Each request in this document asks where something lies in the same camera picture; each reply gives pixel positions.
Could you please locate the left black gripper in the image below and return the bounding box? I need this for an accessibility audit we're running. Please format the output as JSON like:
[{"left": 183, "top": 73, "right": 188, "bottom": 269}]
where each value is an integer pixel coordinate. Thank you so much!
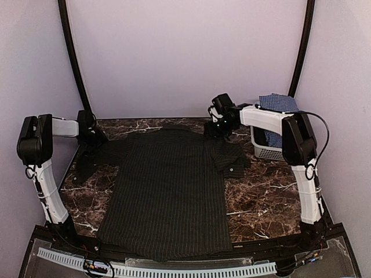
[{"left": 77, "top": 128, "right": 109, "bottom": 154}]

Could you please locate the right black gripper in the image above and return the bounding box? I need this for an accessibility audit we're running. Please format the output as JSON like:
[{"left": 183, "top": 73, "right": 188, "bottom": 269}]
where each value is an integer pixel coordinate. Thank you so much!
[{"left": 204, "top": 117, "right": 235, "bottom": 138}]

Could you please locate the white perforated plastic basket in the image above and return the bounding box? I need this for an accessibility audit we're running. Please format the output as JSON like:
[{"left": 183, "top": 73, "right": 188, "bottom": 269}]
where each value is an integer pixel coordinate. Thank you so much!
[{"left": 250, "top": 126, "right": 284, "bottom": 161}]

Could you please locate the black pinstriped long sleeve shirt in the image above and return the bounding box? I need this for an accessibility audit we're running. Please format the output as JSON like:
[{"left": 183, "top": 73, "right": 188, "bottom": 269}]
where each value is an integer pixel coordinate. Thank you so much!
[{"left": 76, "top": 126, "right": 250, "bottom": 261}]

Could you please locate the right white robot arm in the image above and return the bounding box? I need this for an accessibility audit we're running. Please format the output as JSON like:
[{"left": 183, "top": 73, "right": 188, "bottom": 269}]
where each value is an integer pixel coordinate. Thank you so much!
[{"left": 205, "top": 104, "right": 324, "bottom": 225}]

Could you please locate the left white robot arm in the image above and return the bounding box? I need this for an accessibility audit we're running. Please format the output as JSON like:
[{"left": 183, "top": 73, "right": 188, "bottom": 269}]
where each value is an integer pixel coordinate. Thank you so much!
[{"left": 17, "top": 110, "right": 108, "bottom": 225}]

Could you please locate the blue checkered long sleeve shirt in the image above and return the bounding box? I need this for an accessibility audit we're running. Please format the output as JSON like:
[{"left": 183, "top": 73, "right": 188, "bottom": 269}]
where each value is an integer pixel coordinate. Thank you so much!
[{"left": 259, "top": 93, "right": 301, "bottom": 147}]

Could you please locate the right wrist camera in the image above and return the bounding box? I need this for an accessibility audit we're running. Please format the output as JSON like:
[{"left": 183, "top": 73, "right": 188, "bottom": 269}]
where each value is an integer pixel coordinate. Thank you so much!
[{"left": 212, "top": 93, "right": 234, "bottom": 115}]

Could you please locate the black front table rail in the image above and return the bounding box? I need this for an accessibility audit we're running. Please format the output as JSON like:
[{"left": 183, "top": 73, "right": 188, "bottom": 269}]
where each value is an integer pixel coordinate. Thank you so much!
[{"left": 38, "top": 231, "right": 302, "bottom": 262}]

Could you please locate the left black frame post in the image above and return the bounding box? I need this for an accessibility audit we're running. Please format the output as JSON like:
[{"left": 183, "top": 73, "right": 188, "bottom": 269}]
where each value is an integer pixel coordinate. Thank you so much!
[{"left": 57, "top": 0, "right": 92, "bottom": 112}]

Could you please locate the black frame post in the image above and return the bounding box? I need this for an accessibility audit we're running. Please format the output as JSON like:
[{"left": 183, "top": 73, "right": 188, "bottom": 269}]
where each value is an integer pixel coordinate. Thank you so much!
[
  {"left": 288, "top": 0, "right": 315, "bottom": 98},
  {"left": 57, "top": 0, "right": 92, "bottom": 112}
]

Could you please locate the white slotted cable duct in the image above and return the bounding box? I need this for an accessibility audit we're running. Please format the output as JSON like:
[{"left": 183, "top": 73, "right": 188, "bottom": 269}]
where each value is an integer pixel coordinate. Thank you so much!
[{"left": 37, "top": 247, "right": 277, "bottom": 277}]

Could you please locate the right black frame post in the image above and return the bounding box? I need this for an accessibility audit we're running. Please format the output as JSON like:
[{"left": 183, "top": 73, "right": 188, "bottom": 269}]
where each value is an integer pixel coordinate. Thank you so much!
[{"left": 288, "top": 0, "right": 315, "bottom": 98}]

